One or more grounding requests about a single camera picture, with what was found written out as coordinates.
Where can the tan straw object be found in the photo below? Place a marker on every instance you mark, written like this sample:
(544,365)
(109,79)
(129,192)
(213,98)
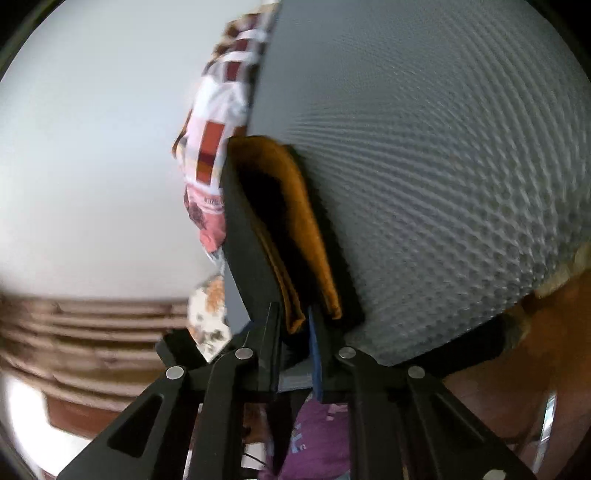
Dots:
(572,267)

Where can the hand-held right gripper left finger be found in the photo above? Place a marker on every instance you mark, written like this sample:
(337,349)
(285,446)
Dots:
(272,341)

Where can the pink plaid folded blanket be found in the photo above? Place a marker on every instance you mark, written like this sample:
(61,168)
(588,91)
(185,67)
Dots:
(217,115)

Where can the beige patterned curtain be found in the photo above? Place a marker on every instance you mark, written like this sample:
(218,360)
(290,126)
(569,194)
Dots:
(69,332)

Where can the silver metal bar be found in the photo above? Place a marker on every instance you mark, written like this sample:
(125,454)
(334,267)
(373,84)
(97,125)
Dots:
(547,415)

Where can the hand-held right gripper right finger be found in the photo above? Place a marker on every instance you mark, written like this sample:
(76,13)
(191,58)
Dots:
(316,364)

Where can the brown wooden bed frame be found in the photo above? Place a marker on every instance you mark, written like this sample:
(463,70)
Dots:
(87,415)

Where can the white floral cushion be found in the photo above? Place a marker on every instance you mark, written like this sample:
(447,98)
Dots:
(207,314)

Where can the black pants with orange lining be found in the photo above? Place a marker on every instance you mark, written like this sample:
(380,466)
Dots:
(314,230)

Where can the grey mesh mat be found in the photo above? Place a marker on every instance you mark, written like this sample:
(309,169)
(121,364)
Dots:
(438,161)

